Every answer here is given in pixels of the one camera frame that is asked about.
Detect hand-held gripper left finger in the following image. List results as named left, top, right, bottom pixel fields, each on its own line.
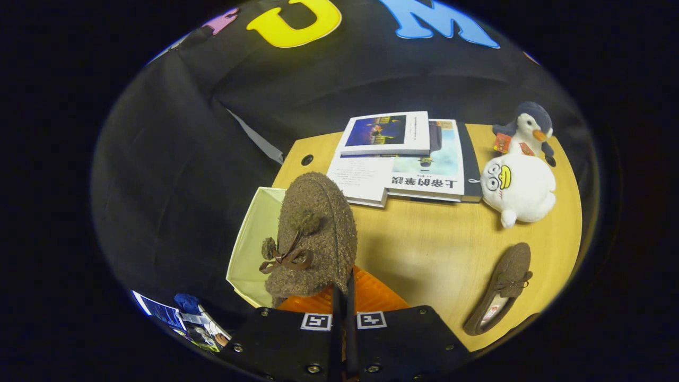
left=223, top=284, right=343, bottom=382

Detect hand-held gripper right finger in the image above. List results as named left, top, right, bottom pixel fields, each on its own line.
left=345, top=265, right=473, bottom=382

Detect brown fuzzy shoe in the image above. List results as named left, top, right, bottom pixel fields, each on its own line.
left=463, top=242, right=534, bottom=336
left=259, top=171, right=359, bottom=308

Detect pale green fabric storage box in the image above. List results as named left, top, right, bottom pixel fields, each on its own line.
left=226, top=186, right=290, bottom=309

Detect blue cloth object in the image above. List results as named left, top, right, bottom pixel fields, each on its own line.
left=174, top=293, right=202, bottom=315

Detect white text cover book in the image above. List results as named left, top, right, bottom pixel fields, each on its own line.
left=326, top=154, right=393, bottom=209

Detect printed picture sheets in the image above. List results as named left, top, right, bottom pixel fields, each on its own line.
left=132, top=289, right=232, bottom=352

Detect light blue cover book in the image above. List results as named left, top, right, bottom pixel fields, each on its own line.
left=386, top=119, right=466, bottom=203

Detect night photo cover book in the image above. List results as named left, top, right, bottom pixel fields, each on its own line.
left=336, top=111, right=431, bottom=157

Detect white duck plush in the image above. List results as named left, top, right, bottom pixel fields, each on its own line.
left=480, top=142, right=558, bottom=230

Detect dark blue penguin plush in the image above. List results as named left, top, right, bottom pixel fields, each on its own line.
left=492, top=101, right=556, bottom=158

